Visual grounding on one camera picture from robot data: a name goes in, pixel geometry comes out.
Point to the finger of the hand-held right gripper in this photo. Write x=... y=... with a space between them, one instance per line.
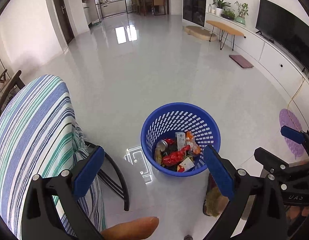
x=269 y=161
x=292 y=134

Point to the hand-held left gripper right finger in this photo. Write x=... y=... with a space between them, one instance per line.
x=218 y=172

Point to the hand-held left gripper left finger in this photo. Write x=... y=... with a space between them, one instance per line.
x=88 y=172

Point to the white red paper carton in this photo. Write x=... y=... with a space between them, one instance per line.
x=185 y=164

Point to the orange white wrapper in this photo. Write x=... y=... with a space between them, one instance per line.
x=193 y=148

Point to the long red plastic wrapper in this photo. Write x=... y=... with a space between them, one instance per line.
x=173 y=158

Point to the white milk carton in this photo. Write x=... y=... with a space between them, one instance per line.
x=180 y=140

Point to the crushed red soda can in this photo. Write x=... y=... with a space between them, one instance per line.
x=162 y=144

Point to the blue plastic basket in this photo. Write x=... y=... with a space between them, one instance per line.
x=169 y=115

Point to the person's right hand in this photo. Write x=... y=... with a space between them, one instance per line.
x=298 y=212

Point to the person's left hand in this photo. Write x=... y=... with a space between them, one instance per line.
x=134 y=227

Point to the purple round mat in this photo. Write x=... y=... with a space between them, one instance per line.
x=292 y=120

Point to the furry brown slipper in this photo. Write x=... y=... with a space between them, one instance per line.
x=214 y=202

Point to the striped tablecloth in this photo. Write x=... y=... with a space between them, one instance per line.
x=32 y=130

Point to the white television console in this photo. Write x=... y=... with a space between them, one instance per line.
x=272 y=57

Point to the dark red flat board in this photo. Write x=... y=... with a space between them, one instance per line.
x=241 y=61

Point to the black television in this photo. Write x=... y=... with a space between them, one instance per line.
x=282 y=25

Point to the wooden sofa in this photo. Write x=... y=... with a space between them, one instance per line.
x=9 y=82

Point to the plant in green pot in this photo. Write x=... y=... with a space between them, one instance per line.
x=241 y=18

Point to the oval wooden side table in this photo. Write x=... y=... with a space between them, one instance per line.
x=224 y=27

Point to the low plant in dark tray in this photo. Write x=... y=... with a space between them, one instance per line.
x=229 y=15

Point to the plant in white pot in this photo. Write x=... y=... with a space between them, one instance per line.
x=219 y=8

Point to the dark brown door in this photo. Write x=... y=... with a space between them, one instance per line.
x=62 y=12

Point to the black glass cabinet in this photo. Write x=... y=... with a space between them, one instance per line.
x=194 y=2

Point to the kitchen counter cabinet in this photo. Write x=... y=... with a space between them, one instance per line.
x=112 y=7

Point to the light brown dining chair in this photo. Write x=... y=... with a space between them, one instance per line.
x=159 y=0

